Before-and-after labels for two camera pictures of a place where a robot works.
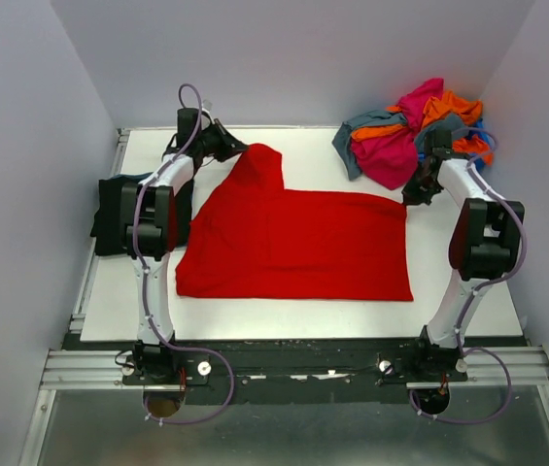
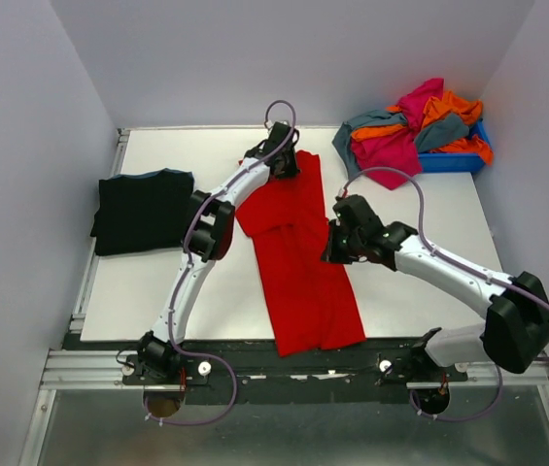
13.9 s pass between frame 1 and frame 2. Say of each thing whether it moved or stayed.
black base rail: stayed
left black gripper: moved
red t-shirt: moved
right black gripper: moved
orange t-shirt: stayed
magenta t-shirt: stayed
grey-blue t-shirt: stayed
